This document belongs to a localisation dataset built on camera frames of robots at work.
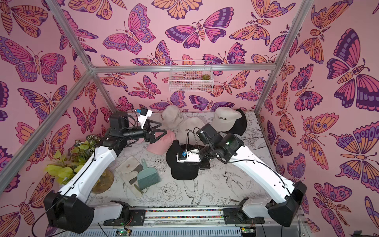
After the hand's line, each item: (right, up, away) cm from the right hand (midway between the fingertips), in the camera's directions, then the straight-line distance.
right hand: (190, 158), depth 68 cm
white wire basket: (0, +47, +27) cm, 54 cm away
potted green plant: (-57, -4, -1) cm, 57 cm away
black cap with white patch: (-3, -13, +22) cm, 26 cm away
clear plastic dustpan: (-38, -12, +22) cm, 45 cm away
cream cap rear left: (-16, +22, +42) cm, 50 cm away
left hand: (-13, +14, +3) cm, 19 cm away
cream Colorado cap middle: (-4, +11, +38) cm, 40 cm away
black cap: (+35, +16, +36) cm, 53 cm away
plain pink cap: (-22, 0, +32) cm, 39 cm away
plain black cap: (-8, +3, +11) cm, 14 cm away
